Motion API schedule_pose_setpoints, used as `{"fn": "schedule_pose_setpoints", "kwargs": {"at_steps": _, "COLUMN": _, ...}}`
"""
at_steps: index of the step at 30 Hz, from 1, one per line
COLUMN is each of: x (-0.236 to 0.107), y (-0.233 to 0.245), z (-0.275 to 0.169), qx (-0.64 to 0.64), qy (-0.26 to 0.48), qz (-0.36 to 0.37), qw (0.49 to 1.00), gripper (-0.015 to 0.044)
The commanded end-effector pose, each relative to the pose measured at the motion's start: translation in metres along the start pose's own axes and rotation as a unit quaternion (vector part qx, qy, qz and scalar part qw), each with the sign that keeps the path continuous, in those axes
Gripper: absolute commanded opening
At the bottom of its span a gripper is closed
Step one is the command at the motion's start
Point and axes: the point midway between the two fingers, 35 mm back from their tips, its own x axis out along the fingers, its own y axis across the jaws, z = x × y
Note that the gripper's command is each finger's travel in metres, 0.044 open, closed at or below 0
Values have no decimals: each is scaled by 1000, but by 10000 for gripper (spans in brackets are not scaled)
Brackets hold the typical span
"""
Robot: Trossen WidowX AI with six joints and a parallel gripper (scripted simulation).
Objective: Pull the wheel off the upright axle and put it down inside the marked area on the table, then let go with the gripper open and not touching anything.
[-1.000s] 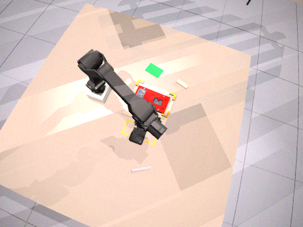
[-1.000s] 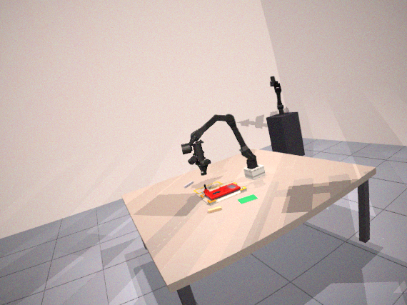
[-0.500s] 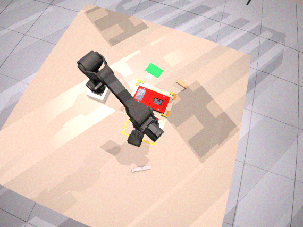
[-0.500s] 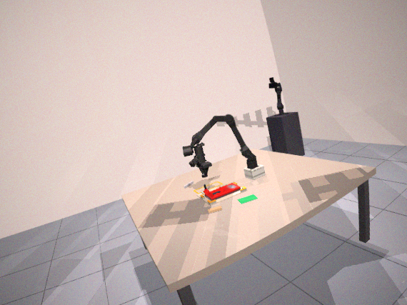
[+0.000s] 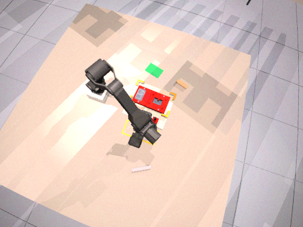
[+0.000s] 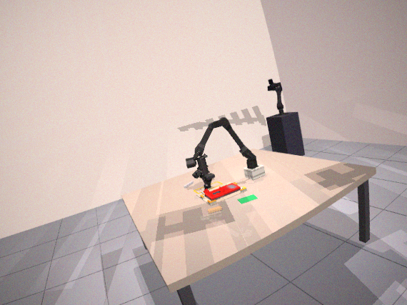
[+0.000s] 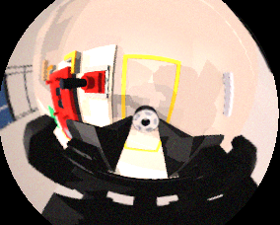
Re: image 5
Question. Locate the green flat rectangle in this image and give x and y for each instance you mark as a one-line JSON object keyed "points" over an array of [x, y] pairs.
{"points": [[154, 70]]}

